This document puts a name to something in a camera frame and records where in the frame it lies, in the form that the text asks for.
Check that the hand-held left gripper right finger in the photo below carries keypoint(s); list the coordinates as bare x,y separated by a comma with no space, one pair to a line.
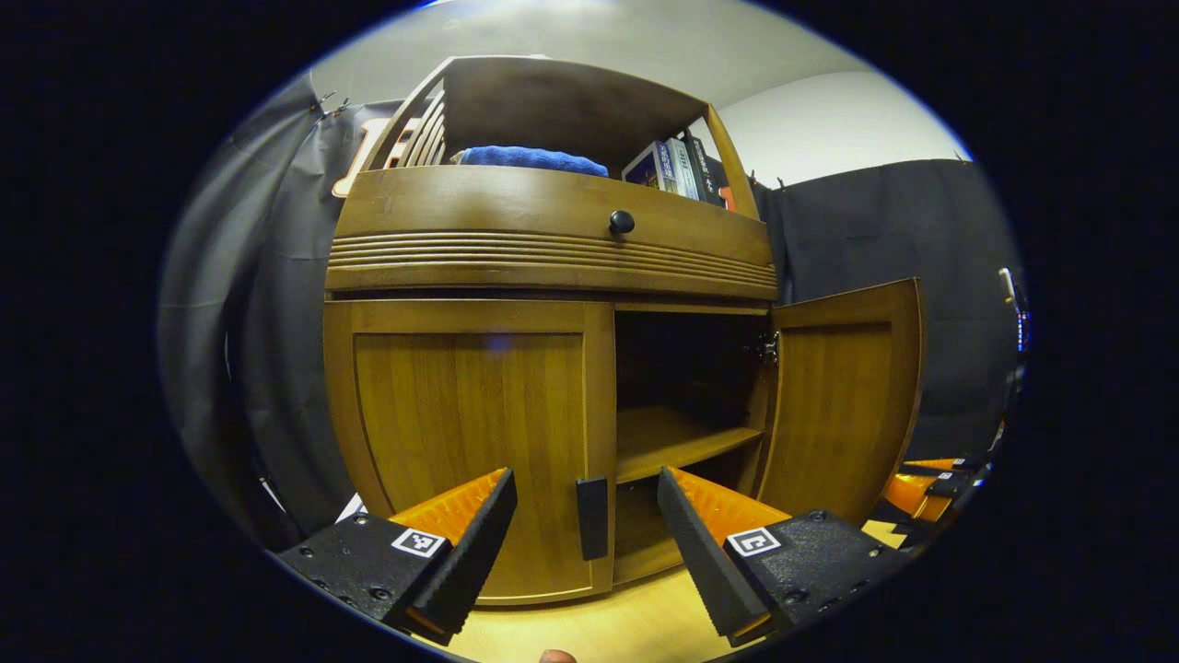
700,562

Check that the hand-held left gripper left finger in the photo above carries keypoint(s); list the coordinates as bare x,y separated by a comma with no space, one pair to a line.
479,543

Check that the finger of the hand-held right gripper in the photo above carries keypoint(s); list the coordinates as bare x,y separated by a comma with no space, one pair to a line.
907,497
935,463

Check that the wooden shoe cabinet door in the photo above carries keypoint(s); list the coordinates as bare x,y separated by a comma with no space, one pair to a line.
843,396
461,414

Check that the wooden double-door shoe cabinet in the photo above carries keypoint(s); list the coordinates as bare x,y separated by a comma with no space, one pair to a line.
553,101

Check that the wooden cabinet inner shelf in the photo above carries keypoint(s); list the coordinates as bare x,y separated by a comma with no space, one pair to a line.
663,437

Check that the metal door hinge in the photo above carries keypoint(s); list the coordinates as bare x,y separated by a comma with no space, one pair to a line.
770,348

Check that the wooden cabinet drawer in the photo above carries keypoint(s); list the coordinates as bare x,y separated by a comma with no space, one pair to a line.
461,207

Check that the black round drawer knob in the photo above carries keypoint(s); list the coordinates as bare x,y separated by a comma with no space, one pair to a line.
622,222

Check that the black spine book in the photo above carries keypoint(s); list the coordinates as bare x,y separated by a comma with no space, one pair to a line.
707,175

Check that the white spine book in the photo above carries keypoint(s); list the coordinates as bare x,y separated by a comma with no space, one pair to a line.
683,170

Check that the blue towel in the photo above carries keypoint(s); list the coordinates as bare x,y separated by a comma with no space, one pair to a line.
534,158

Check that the blue cover book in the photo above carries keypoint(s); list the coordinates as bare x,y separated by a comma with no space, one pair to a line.
645,170

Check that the black binder clip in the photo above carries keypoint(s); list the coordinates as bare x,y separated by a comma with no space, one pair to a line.
342,107
323,100

